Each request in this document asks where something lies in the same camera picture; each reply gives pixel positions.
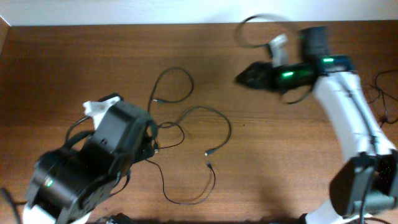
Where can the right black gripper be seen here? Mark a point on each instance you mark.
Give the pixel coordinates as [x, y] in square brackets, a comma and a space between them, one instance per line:
[270, 76]

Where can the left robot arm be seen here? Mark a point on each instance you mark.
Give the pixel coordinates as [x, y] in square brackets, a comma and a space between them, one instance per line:
[69, 182]

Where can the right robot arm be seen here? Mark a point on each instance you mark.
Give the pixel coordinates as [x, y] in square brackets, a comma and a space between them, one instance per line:
[367, 183]

